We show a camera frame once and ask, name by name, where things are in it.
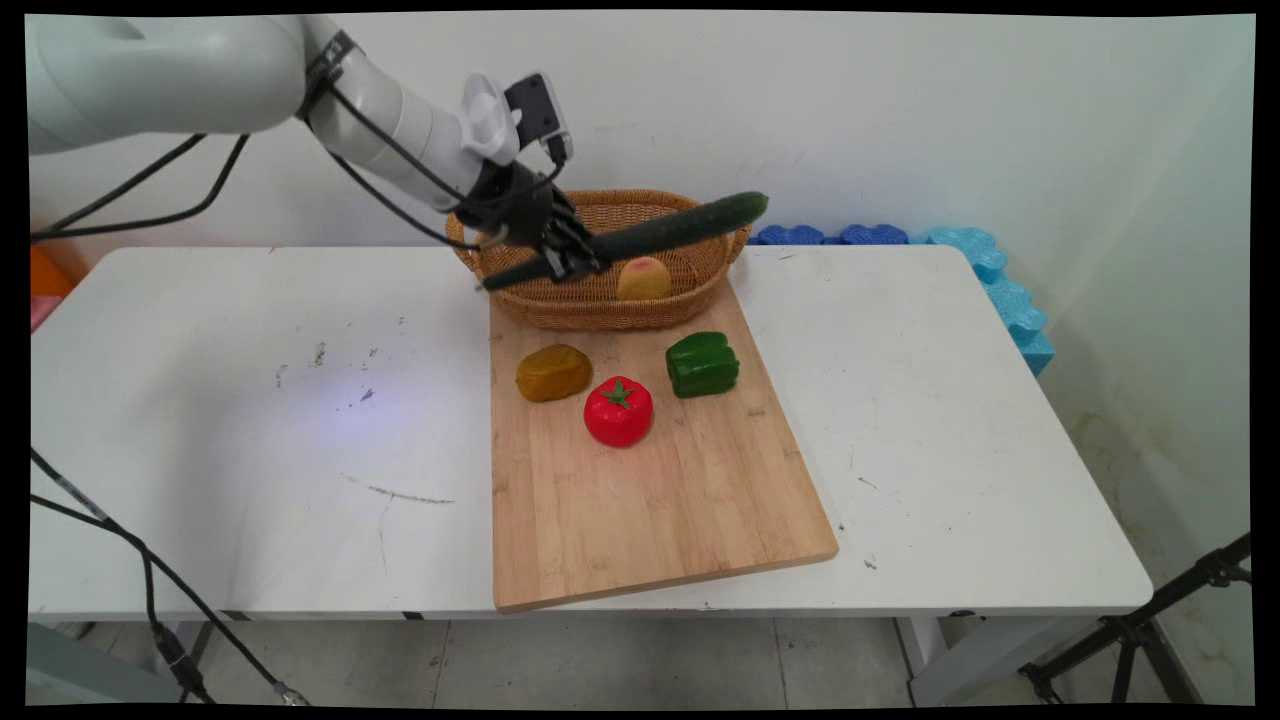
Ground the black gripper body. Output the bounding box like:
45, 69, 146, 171
458, 160, 579, 253

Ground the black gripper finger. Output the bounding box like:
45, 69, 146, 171
540, 236, 593, 285
552, 206, 607, 271

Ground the dark green cucumber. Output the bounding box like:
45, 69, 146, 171
478, 191, 770, 293

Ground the yellow pink toy peach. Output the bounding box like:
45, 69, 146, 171
615, 256, 673, 302

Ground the woven wicker basket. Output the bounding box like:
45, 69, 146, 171
445, 189, 754, 332

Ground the brown toy potato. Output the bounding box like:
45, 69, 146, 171
515, 344, 594, 404

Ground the red toy tomato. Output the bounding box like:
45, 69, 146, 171
583, 375, 655, 449

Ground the green toy bell pepper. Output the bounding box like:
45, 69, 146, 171
665, 331, 741, 399

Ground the wooden cutting board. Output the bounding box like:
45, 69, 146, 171
488, 276, 840, 614

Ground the dark blue foam mat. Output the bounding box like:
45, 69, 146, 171
746, 223, 909, 247

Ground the light blue foam mat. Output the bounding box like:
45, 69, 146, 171
922, 226, 1056, 378

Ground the orange box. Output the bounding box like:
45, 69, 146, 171
30, 246, 76, 331

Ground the black tripod stand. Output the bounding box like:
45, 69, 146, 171
1018, 532, 1253, 705

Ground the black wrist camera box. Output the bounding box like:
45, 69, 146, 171
503, 71, 575, 165

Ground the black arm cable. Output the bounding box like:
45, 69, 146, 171
30, 84, 561, 251

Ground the black floor cable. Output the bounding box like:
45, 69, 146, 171
28, 448, 311, 707

